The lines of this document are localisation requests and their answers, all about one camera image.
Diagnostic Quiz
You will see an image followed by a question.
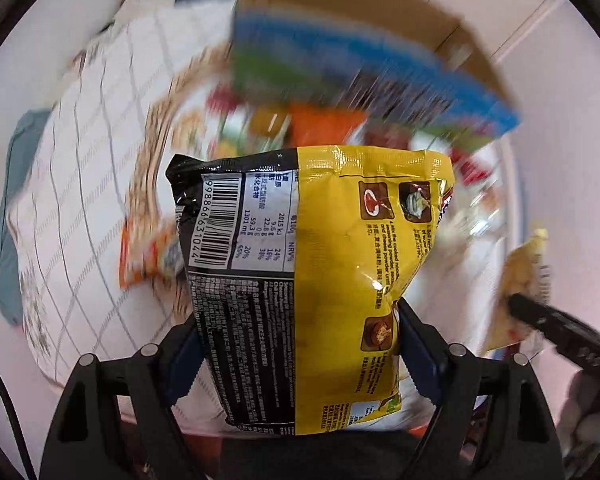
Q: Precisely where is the yellow black noodle packet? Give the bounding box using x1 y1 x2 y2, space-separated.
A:
166 145 455 435

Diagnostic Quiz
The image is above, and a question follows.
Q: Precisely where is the yellow panda snack packet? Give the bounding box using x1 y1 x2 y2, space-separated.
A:
480 228 550 356

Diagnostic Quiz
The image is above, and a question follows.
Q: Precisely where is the orange panda snack packet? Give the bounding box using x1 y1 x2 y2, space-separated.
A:
118 217 184 288

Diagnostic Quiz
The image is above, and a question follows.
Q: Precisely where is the cardboard box with blue print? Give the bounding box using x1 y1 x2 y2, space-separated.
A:
230 0 519 143

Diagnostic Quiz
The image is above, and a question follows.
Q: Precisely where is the white quilted bed cover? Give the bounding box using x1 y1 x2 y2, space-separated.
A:
7 0 527 436

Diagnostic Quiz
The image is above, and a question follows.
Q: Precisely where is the blue bed sheet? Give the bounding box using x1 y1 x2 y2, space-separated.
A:
0 108 52 328

